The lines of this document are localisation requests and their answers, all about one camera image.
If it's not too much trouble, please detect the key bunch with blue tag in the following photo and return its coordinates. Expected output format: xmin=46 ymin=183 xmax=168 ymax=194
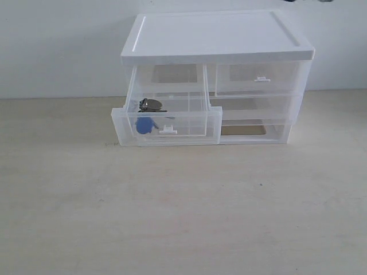
xmin=135 ymin=98 xmax=167 ymax=135

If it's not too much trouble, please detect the white plastic drawer cabinet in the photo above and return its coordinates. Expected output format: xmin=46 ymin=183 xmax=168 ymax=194
xmin=121 ymin=10 xmax=315 ymax=144

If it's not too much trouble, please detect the clear wide middle drawer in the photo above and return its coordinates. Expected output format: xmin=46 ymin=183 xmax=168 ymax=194
xmin=210 ymin=96 xmax=303 ymax=120

